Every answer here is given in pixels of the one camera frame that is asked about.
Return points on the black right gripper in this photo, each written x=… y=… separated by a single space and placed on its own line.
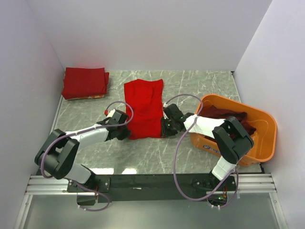
x=164 y=132

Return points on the folded dark red shirt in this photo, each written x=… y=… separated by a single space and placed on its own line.
x=81 y=82

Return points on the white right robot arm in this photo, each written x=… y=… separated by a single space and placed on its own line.
x=232 y=140

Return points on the folded patterned orange shirt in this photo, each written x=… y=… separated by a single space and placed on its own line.
x=87 y=97

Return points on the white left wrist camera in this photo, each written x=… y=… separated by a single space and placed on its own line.
x=109 y=113

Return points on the bright red t-shirt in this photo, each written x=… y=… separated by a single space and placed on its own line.
x=145 y=104

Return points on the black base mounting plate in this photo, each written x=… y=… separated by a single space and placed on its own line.
x=152 y=187

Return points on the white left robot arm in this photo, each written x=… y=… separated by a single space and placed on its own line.
x=59 y=151

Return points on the aluminium frame rail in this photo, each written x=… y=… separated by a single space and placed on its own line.
x=38 y=185

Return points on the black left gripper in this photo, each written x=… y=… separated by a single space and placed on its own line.
x=125 y=135

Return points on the maroon crumpled shirt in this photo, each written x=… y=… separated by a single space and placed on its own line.
x=217 y=113

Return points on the orange plastic basket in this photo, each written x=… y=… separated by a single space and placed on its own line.
x=266 y=128

